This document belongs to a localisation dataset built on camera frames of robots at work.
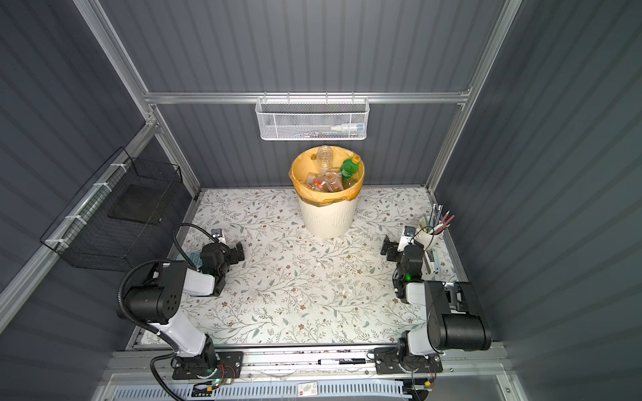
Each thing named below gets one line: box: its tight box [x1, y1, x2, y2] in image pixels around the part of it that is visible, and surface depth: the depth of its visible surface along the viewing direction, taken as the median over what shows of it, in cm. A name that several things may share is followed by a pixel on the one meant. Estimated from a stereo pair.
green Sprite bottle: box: [340, 158, 359, 190], surface depth 95 cm
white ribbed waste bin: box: [297, 195, 358, 239], surface depth 93 cm
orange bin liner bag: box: [288, 146, 366, 207], surface depth 86 cm
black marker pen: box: [317, 357, 367, 366], surface depth 75 cm
